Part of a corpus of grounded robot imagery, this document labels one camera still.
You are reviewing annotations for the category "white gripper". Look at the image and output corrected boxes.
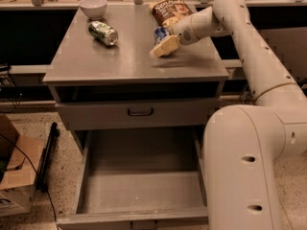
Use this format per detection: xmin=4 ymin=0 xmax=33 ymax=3
xmin=150 ymin=15 xmax=199 ymax=58

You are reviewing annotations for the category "black bar left floor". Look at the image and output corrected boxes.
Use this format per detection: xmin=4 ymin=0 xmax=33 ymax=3
xmin=36 ymin=122 xmax=60 ymax=192

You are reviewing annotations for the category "cardboard box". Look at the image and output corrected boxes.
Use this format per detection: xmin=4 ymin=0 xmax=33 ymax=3
xmin=0 ymin=114 xmax=44 ymax=217

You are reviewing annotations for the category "closed grey drawer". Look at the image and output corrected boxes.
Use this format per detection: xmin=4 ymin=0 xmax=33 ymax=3
xmin=57 ymin=98 xmax=220 ymax=130

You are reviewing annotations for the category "black drawer handle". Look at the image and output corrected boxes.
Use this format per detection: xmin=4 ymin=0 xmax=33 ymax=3
xmin=127 ymin=108 xmax=154 ymax=117

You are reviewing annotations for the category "blue pepsi can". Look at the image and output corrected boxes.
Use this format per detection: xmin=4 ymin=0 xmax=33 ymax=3
xmin=154 ymin=27 xmax=170 ymax=44

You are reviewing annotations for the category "open grey drawer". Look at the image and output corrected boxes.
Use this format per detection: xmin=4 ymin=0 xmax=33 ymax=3
xmin=57 ymin=127 xmax=208 ymax=230

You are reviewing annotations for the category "white bowl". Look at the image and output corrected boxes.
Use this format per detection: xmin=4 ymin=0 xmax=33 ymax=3
xmin=79 ymin=0 xmax=107 ymax=20

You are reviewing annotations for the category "brown chip bag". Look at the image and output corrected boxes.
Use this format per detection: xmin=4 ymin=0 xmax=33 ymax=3
xmin=149 ymin=0 xmax=193 ymax=28

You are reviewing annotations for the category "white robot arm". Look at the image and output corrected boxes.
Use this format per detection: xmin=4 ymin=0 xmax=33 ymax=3
xmin=151 ymin=0 xmax=307 ymax=230

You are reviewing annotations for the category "green soda can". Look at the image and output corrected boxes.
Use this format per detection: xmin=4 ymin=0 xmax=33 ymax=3
xmin=88 ymin=21 xmax=118 ymax=46

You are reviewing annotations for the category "grey drawer cabinet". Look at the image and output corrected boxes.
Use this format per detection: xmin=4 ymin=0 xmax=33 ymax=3
xmin=43 ymin=3 xmax=228 ymax=148

